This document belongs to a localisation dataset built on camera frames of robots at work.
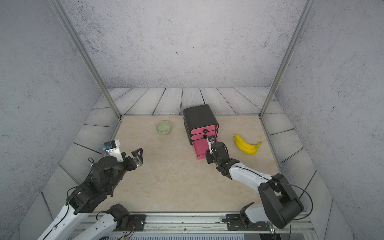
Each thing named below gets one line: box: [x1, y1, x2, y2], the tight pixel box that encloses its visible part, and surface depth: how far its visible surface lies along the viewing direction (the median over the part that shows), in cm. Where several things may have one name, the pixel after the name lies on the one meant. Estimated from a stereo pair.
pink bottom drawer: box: [192, 135, 218, 160], surface depth 98 cm
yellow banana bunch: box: [233, 134, 262, 155], surface depth 99 cm
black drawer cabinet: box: [183, 104, 220, 146], surface depth 101 cm
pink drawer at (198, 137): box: [191, 130, 218, 141], surface depth 98 cm
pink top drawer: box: [190, 124, 219, 135], surface depth 93 cm
